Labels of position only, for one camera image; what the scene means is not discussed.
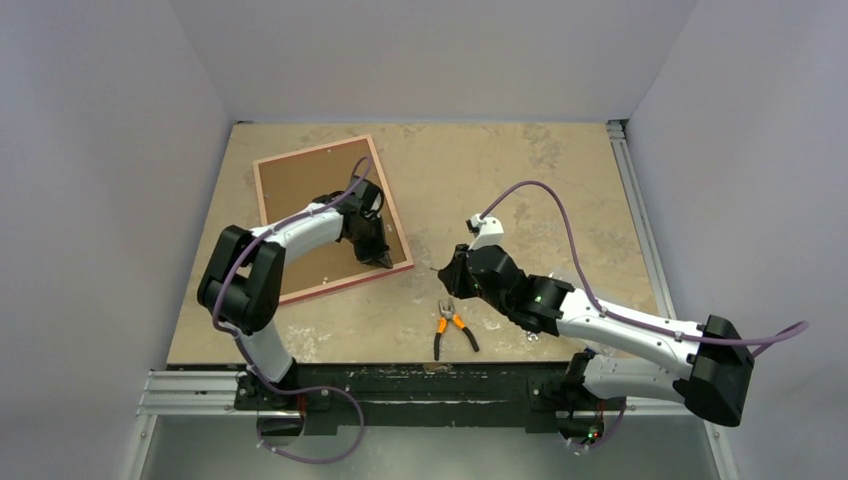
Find pink picture frame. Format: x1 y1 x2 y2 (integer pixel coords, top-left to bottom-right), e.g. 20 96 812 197
253 135 414 305

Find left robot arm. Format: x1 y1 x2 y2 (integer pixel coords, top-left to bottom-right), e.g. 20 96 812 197
197 176 393 409

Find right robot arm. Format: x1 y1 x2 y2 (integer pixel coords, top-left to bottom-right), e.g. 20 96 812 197
437 244 755 427

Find orange black pliers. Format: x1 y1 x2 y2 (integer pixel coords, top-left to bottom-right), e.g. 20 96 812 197
433 298 481 362

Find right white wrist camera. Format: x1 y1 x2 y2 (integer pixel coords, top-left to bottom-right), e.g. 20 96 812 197
466 214 505 250

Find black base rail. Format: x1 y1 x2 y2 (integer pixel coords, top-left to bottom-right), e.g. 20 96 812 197
234 361 624 443

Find aluminium frame rail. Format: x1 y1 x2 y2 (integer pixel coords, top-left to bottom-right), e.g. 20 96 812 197
606 120 677 318

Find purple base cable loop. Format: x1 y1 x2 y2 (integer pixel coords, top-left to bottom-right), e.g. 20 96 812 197
255 385 369 465

